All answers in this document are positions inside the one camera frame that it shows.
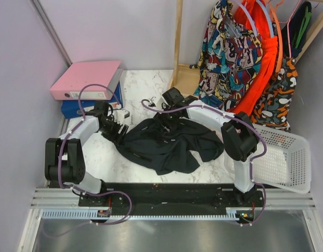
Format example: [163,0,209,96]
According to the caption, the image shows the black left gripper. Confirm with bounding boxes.
[99,117,129,146]

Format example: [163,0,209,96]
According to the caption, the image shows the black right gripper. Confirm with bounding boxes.
[153,103,179,133]

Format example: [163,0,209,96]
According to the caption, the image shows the dark navy shorts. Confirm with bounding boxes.
[116,118,224,175]

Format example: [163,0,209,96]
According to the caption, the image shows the orange hanger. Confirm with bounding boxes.
[266,1,283,73]

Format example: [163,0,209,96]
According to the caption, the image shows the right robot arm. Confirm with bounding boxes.
[148,88,267,207]

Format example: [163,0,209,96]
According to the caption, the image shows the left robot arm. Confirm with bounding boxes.
[44,100,130,206]

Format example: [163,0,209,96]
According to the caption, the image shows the comic print shorts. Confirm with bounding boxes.
[192,1,263,111]

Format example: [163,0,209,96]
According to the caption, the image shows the camouflage print shorts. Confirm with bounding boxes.
[250,57,298,132]

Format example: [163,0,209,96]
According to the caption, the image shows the orange shorts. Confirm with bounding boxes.
[227,1,278,115]

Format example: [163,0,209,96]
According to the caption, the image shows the lilac hanger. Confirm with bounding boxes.
[230,0,258,37]

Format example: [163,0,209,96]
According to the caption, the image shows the light blue hanger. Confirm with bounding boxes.
[256,0,275,38]

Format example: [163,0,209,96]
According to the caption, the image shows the pink hanger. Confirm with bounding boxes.
[271,0,303,58]

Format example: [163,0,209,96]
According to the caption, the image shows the navy ribbed shorts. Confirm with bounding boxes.
[282,1,312,64]

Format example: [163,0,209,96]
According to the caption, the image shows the green hanger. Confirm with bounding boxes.
[293,6,312,48]

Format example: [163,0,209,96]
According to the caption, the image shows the wooden clothes rack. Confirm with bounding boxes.
[169,1,323,96]

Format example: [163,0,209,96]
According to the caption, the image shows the blue binder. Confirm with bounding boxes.
[61,82,124,119]

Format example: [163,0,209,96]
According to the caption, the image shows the pink binder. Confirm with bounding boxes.
[50,60,123,100]

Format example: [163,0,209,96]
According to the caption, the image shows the white plastic basket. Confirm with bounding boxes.
[224,124,311,194]

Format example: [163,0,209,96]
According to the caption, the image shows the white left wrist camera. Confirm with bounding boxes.
[113,104,130,124]

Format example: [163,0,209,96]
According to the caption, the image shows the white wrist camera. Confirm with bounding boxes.
[113,104,130,124]
[148,96,165,110]

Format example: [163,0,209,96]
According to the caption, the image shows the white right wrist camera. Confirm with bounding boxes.
[148,96,165,110]

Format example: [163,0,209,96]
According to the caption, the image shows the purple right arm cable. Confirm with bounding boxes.
[141,99,269,227]

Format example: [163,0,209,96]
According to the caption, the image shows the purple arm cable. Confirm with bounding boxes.
[57,83,133,227]
[141,99,269,227]

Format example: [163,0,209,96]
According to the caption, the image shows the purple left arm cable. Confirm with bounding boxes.
[57,83,133,227]

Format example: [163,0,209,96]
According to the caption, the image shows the white cable duct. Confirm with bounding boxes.
[42,209,254,221]

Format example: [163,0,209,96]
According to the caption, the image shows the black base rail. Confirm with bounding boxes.
[78,183,264,215]

